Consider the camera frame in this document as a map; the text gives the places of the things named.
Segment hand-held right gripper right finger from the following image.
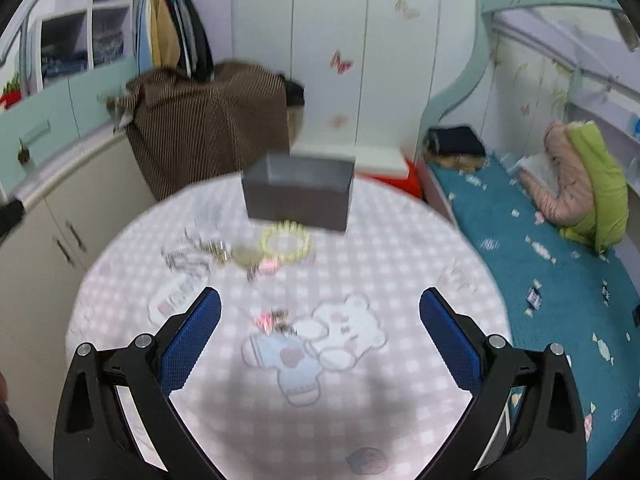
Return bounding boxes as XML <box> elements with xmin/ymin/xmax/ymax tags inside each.
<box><xmin>419</xmin><ymin>287</ymin><xmax>588</xmax><ymax>480</ymax></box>

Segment red potted plant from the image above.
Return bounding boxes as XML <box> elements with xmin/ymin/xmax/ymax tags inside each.
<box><xmin>0</xmin><ymin>75</ymin><xmax>23</xmax><ymax>111</ymax></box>

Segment row of hanging clothes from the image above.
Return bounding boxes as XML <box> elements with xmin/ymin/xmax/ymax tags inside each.
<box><xmin>135</xmin><ymin>0</ymin><xmax>216</xmax><ymax>83</ymax></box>

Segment pale jade pendant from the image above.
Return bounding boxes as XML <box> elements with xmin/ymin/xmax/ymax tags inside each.
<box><xmin>231</xmin><ymin>245</ymin><xmax>261</xmax><ymax>267</ymax></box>

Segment brown striped cloth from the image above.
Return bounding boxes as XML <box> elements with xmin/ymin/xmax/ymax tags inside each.
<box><xmin>105</xmin><ymin>61</ymin><xmax>291</xmax><ymax>201</ymax></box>

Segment teal candy print bedsheet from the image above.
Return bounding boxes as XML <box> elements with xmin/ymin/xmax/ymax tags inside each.
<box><xmin>425</xmin><ymin>152</ymin><xmax>640</xmax><ymax>480</ymax></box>

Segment white platform board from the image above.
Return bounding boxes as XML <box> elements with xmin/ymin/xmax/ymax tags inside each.
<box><xmin>292</xmin><ymin>142</ymin><xmax>407</xmax><ymax>178</ymax></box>

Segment grey jewelry box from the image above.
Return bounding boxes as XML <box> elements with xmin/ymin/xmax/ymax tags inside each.
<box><xmin>241</xmin><ymin>154</ymin><xmax>357</xmax><ymax>233</ymax></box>

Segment silver metal bracelet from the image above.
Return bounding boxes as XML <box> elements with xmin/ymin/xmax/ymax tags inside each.
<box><xmin>197</xmin><ymin>237</ymin><xmax>232</xmax><ymax>263</ymax></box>

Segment folded blue jeans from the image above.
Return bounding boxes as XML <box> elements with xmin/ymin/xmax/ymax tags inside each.
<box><xmin>92</xmin><ymin>30</ymin><xmax>125</xmax><ymax>66</ymax></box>
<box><xmin>42</xmin><ymin>55</ymin><xmax>86</xmax><ymax>81</ymax></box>

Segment pale green drawer cabinet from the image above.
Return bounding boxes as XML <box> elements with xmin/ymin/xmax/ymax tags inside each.
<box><xmin>0</xmin><ymin>55</ymin><xmax>141</xmax><ymax>201</ymax></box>

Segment pink charm jewelry piece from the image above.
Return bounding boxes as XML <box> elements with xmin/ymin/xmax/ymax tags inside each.
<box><xmin>247</xmin><ymin>259</ymin><xmax>281</xmax><ymax>281</ymax></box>
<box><xmin>252</xmin><ymin>309</ymin><xmax>298</xmax><ymax>336</ymax></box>

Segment white cubby shelf unit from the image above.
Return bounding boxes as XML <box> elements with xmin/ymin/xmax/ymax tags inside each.
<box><xmin>30</xmin><ymin>0</ymin><xmax>138</xmax><ymax>91</ymax></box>

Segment yellow-green bead bracelet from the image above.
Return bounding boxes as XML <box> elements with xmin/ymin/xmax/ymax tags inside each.
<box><xmin>260</xmin><ymin>221</ymin><xmax>313</xmax><ymax>263</ymax></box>

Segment pink butterfly wall sticker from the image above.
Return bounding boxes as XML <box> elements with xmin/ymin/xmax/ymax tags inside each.
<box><xmin>330</xmin><ymin>50</ymin><xmax>354</xmax><ymax>76</ymax></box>

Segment black bag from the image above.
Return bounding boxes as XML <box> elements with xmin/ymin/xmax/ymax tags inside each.
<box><xmin>282</xmin><ymin>75</ymin><xmax>306</xmax><ymax>108</ymax></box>

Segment curved grey metal rail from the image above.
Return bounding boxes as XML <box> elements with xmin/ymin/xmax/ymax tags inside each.
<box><xmin>0</xmin><ymin>0</ymin><xmax>71</xmax><ymax>61</ymax></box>

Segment tan folded clothes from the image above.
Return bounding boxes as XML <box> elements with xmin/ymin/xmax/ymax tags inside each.
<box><xmin>435</xmin><ymin>154</ymin><xmax>488</xmax><ymax>171</ymax></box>

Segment white cloth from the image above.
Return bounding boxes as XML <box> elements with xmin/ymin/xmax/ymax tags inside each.
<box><xmin>515</xmin><ymin>154</ymin><xmax>558</xmax><ymax>186</ymax></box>

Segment dark folded clothes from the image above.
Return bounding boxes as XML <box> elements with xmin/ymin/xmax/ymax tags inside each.
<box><xmin>426</xmin><ymin>126</ymin><xmax>487</xmax><ymax>157</ymax></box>

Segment silver chain necklace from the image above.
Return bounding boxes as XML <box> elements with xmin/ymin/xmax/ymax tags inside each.
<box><xmin>162</xmin><ymin>230</ymin><xmax>211</xmax><ymax>273</ymax></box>

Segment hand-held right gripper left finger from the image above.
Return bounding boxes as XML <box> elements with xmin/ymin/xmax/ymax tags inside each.
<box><xmin>52</xmin><ymin>287</ymin><xmax>222</xmax><ymax>480</ymax></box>

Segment green blanket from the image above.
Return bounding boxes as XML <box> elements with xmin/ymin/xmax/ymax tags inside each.
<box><xmin>559</xmin><ymin>122</ymin><xmax>630</xmax><ymax>256</ymax></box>

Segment pale green bed frame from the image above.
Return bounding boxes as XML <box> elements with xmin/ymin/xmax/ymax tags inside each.
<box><xmin>420</xmin><ymin>0</ymin><xmax>640</xmax><ymax>126</ymax></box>

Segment red bench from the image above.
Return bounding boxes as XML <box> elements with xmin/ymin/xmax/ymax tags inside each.
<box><xmin>357</xmin><ymin>157</ymin><xmax>426</xmax><ymax>201</ymax></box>

